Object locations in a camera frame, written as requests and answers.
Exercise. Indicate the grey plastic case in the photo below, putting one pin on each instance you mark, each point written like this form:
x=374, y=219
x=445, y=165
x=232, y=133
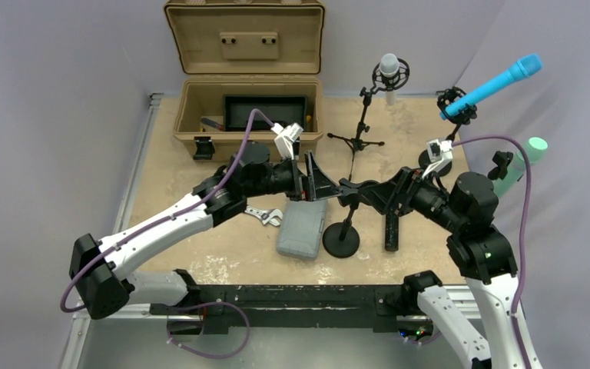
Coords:
x=301, y=229

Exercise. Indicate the black tray in toolbox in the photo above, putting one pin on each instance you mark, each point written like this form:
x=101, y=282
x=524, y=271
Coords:
x=281, y=109

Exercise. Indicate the black stand holding green microphone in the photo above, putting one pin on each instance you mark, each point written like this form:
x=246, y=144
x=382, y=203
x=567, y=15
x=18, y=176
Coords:
x=501, y=159

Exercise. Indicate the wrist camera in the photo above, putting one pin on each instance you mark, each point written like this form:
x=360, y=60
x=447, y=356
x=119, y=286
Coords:
x=440, y=157
x=286, y=138

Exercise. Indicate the white microphone grey grille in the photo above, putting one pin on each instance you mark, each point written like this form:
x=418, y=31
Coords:
x=389, y=71

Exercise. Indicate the screwdriver in toolbox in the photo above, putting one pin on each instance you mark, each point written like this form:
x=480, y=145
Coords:
x=207, y=122

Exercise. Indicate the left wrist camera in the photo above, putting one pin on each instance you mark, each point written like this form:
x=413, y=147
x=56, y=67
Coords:
x=286, y=138

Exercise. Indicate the tan open toolbox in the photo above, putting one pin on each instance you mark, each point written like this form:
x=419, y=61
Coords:
x=244, y=48

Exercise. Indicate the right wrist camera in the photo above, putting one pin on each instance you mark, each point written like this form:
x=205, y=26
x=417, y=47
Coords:
x=440, y=157

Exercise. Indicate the mint green microphone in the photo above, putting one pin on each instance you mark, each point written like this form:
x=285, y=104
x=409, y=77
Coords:
x=535, y=149

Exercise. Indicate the black tripod shock-mount stand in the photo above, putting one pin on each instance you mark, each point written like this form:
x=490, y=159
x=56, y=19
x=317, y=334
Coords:
x=356, y=143

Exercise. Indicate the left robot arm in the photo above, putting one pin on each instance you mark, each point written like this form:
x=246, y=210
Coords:
x=104, y=271

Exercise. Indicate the black microphone silver grille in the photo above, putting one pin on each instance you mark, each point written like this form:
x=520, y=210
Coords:
x=391, y=236

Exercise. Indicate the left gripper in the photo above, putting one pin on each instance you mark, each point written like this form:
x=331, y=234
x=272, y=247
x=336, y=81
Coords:
x=323, y=187

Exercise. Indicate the red handled adjustable wrench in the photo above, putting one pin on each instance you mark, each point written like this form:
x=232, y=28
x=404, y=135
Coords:
x=271, y=216

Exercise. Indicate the black round-base clip stand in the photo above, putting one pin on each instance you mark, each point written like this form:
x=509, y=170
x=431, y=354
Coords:
x=341, y=239

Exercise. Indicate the blue microphone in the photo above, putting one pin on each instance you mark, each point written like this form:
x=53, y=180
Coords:
x=521, y=69

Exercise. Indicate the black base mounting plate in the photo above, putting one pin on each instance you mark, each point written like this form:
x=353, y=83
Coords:
x=382, y=308

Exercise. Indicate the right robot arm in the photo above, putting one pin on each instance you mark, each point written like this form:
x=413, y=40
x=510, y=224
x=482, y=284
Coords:
x=484, y=257

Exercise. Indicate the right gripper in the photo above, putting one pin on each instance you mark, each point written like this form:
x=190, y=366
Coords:
x=402, y=187

